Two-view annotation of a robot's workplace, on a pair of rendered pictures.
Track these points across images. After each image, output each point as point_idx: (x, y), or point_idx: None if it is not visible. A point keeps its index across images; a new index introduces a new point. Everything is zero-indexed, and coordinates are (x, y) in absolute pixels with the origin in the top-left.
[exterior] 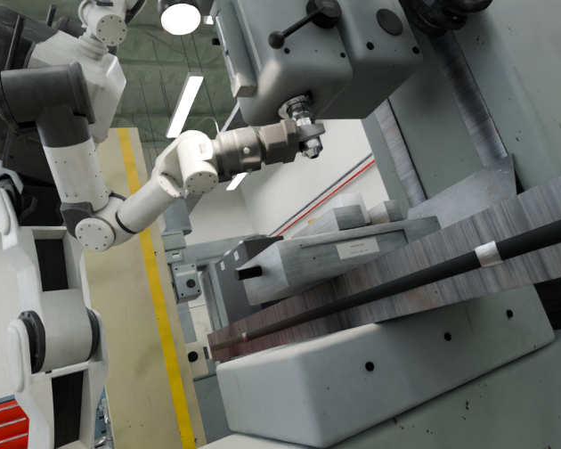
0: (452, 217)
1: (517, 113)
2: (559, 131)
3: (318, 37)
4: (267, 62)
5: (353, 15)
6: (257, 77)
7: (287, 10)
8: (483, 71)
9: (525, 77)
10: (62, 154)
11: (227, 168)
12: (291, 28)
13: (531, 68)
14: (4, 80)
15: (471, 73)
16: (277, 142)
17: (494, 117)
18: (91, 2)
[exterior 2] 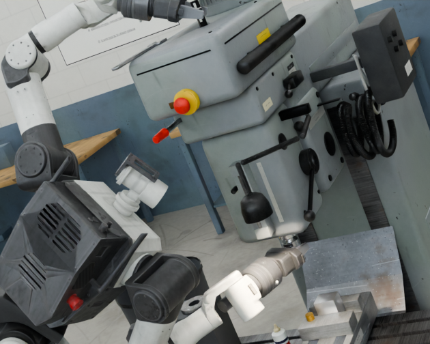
0: (348, 263)
1: (398, 203)
2: (418, 210)
3: (308, 185)
4: (292, 221)
5: (319, 154)
6: (276, 224)
7: (295, 173)
8: (377, 168)
9: (403, 177)
10: (170, 325)
11: (263, 297)
12: (312, 201)
13: (403, 164)
14: (166, 299)
15: (368, 166)
16: (291, 269)
17: (382, 200)
18: (132, 168)
